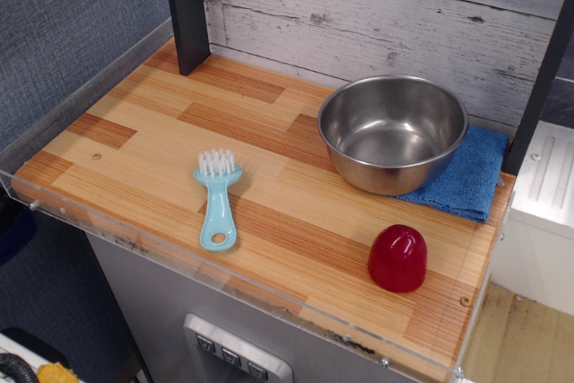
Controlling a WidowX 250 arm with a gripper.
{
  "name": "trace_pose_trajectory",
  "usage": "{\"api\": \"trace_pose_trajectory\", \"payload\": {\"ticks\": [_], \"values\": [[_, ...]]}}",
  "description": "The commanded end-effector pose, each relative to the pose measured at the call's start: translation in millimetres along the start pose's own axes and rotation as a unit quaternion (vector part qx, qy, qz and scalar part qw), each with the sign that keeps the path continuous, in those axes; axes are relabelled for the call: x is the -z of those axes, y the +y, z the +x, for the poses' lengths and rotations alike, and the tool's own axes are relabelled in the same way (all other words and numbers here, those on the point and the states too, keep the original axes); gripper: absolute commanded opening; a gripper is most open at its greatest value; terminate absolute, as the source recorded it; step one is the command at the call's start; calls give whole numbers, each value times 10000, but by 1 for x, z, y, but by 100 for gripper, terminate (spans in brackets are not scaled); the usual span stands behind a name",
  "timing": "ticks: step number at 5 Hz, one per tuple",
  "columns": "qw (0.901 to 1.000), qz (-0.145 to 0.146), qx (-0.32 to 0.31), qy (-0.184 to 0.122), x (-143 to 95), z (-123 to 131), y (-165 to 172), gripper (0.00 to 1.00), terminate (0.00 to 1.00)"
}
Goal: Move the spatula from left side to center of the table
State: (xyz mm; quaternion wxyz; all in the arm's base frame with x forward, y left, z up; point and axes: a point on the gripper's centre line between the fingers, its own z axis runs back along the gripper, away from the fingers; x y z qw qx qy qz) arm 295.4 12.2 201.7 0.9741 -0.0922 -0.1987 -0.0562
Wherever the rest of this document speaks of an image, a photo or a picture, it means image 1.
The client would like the silver dispenser button panel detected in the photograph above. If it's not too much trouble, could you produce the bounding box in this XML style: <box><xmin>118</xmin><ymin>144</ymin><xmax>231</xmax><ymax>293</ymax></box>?
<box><xmin>183</xmin><ymin>313</ymin><xmax>293</xmax><ymax>382</ymax></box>

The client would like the white cabinet on right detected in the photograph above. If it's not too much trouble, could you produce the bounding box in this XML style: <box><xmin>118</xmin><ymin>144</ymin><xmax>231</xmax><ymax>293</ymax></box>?
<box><xmin>491</xmin><ymin>121</ymin><xmax>573</xmax><ymax>315</ymax></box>

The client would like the black corrugated hose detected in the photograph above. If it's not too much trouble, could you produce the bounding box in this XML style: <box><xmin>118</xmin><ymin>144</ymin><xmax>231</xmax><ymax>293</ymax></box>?
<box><xmin>0</xmin><ymin>353</ymin><xmax>40</xmax><ymax>383</ymax></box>

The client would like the yellow object bottom left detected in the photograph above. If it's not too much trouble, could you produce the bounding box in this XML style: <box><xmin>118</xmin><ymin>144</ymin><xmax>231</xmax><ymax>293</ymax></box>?
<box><xmin>37</xmin><ymin>362</ymin><xmax>81</xmax><ymax>383</ymax></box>

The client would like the blue folded cloth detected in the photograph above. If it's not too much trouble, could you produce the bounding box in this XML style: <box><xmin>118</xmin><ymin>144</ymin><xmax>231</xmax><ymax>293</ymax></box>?
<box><xmin>398</xmin><ymin>126</ymin><xmax>509</xmax><ymax>223</ymax></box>

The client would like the stainless steel bowl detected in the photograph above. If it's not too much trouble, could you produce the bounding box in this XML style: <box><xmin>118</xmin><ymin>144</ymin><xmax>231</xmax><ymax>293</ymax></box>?
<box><xmin>317</xmin><ymin>75</ymin><xmax>469</xmax><ymax>196</ymax></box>

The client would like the light blue scrub brush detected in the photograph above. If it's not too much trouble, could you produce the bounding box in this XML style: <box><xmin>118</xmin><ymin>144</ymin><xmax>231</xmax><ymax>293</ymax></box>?
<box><xmin>194</xmin><ymin>149</ymin><xmax>243</xmax><ymax>252</ymax></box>

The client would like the black left frame post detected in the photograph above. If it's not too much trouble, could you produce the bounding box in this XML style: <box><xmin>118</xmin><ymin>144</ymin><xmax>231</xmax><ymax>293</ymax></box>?
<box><xmin>169</xmin><ymin>0</ymin><xmax>211</xmax><ymax>75</ymax></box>

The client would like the red plastic cup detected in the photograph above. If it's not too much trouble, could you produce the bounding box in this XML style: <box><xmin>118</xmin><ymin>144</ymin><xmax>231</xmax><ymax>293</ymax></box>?
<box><xmin>368</xmin><ymin>224</ymin><xmax>428</xmax><ymax>293</ymax></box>

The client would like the black frame post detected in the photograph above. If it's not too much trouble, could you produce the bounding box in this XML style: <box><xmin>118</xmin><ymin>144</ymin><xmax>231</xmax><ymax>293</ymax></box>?
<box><xmin>169</xmin><ymin>0</ymin><xmax>211</xmax><ymax>75</ymax></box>
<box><xmin>502</xmin><ymin>0</ymin><xmax>573</xmax><ymax>176</ymax></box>

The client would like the black right frame post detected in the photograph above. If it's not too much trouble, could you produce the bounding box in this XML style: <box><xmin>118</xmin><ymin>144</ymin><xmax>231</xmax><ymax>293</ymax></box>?
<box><xmin>502</xmin><ymin>0</ymin><xmax>573</xmax><ymax>176</ymax></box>

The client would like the clear acrylic table guard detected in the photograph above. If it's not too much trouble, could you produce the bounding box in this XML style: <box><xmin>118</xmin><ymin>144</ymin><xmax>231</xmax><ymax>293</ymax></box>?
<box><xmin>1</xmin><ymin>23</ymin><xmax>515</xmax><ymax>382</ymax></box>

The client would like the silver toy fridge cabinet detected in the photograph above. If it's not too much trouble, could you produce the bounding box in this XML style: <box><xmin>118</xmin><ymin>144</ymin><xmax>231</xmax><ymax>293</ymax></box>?
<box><xmin>84</xmin><ymin>233</ymin><xmax>422</xmax><ymax>383</ymax></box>

